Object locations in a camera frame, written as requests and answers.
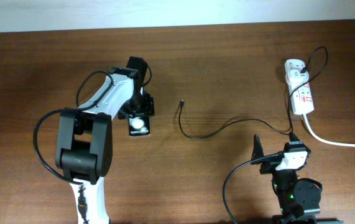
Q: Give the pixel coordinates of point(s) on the black Galaxy smartphone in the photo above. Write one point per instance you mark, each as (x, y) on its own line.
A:
(139, 126)

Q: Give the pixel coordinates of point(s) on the white power strip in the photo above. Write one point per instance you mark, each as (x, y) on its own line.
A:
(301, 99)

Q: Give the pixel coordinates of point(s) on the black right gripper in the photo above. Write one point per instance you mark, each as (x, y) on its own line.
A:
(257, 150)

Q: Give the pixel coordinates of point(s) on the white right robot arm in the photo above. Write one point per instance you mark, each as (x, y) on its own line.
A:
(299, 199)

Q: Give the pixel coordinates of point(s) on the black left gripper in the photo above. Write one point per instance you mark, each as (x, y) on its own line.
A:
(147, 107)

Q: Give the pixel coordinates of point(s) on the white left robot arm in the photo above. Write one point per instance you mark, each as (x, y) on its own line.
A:
(85, 137)

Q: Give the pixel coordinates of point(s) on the white USB charger adapter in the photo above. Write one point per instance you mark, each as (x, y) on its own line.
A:
(295, 76)

